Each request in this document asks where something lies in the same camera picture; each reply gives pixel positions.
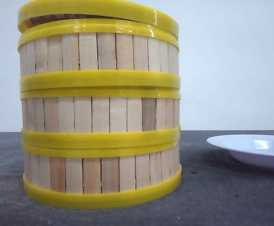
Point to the bamboo steamer basket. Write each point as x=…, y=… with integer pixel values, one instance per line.
x=98, y=58
x=114, y=182

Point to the woven bamboo steamer lid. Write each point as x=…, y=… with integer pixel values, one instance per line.
x=112, y=8

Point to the white plate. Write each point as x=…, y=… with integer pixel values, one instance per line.
x=253, y=150

